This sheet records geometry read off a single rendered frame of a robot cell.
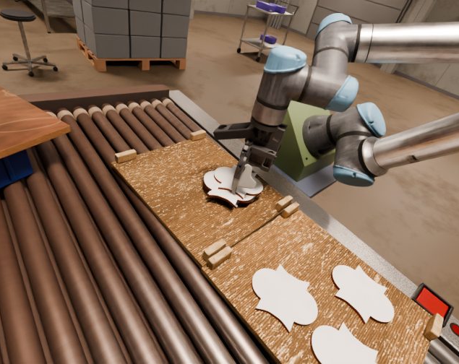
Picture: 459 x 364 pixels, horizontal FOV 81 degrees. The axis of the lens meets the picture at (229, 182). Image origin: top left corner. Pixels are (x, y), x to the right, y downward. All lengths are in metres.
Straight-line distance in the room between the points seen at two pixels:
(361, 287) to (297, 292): 0.16
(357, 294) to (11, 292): 0.68
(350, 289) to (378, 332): 0.09
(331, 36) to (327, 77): 0.11
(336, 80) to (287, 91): 0.10
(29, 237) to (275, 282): 0.52
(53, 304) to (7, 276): 0.11
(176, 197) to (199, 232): 0.13
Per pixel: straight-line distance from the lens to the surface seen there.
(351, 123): 0.92
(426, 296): 0.85
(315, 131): 0.98
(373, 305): 0.71
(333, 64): 0.63
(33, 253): 0.67
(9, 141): 0.76
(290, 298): 0.61
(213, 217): 0.69
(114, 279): 0.60
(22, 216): 0.75
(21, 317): 0.61
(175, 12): 4.24
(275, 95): 0.59
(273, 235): 0.70
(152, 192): 0.73
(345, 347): 0.62
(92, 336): 0.57
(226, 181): 0.73
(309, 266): 0.69
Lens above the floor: 1.44
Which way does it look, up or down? 39 degrees down
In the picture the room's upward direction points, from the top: 16 degrees clockwise
